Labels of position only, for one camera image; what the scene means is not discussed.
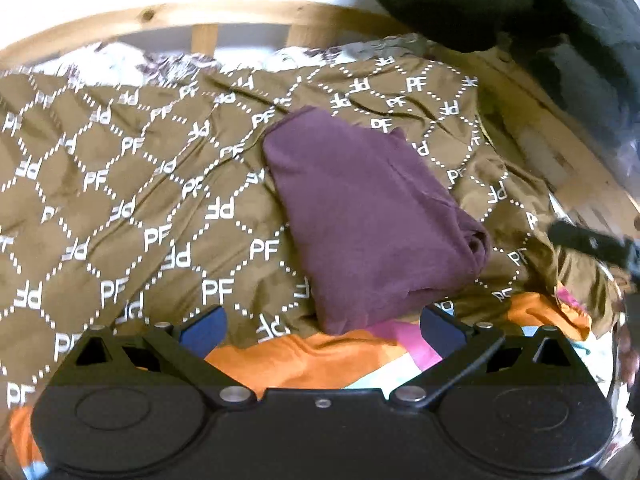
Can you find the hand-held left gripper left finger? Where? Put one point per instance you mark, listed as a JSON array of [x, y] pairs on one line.
[[206, 329]]

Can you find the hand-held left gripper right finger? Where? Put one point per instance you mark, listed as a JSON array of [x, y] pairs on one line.
[[440, 327]]

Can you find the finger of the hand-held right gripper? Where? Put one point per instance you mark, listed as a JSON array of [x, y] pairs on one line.
[[590, 242]]

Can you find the maroon garment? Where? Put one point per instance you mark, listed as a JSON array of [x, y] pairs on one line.
[[365, 220]]

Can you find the orange colourful bed sheet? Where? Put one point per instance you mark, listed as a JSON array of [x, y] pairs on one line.
[[310, 360]]

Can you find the brown patterned blanket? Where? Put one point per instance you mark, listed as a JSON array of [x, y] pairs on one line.
[[125, 185]]

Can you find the black cloth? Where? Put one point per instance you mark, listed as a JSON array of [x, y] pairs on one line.
[[500, 5]]

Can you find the white floral bed sheet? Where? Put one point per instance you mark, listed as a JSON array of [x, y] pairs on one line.
[[150, 62]]

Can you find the wooden bed frame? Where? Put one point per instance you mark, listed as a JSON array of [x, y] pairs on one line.
[[210, 15]]

